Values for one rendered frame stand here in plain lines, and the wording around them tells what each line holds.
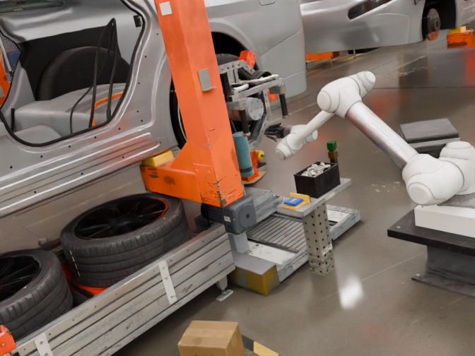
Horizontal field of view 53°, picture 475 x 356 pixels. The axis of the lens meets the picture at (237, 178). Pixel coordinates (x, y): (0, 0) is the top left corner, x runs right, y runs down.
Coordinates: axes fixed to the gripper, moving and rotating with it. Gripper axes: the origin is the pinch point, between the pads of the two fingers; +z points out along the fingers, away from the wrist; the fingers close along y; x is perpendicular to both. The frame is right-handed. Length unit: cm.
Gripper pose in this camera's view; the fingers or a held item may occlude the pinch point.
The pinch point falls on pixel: (263, 131)
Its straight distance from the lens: 313.0
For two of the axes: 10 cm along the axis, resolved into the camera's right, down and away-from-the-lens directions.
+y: 3.6, -9.1, 2.1
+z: -6.9, -1.1, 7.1
